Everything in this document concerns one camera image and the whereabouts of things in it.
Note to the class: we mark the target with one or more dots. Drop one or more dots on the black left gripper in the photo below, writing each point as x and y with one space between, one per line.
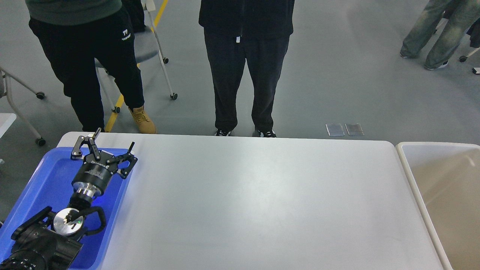
95 170

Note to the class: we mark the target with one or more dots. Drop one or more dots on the blue plastic tray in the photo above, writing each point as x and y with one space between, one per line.
50 185

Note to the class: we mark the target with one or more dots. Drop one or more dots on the white side table edge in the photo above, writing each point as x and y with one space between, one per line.
6 120

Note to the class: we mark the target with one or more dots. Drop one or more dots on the right clear floor plate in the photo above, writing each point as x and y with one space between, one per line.
354 129

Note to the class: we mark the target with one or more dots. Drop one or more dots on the person in tan boots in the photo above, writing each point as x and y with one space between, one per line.
76 33

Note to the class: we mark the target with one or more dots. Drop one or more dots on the left clear floor plate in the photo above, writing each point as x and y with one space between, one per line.
335 129

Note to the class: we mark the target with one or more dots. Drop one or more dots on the grey office chair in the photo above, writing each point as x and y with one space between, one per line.
146 43

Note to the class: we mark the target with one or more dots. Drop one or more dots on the chair base top right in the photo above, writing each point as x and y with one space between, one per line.
462 59

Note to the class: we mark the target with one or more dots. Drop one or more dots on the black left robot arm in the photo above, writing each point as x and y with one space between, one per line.
65 216

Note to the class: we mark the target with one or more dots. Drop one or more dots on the person in black clothes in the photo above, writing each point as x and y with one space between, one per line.
246 33

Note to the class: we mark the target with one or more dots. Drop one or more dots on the clear floor plate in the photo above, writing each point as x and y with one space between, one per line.
354 129
335 129

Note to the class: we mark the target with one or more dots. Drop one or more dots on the beige plastic bin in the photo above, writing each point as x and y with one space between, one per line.
445 180

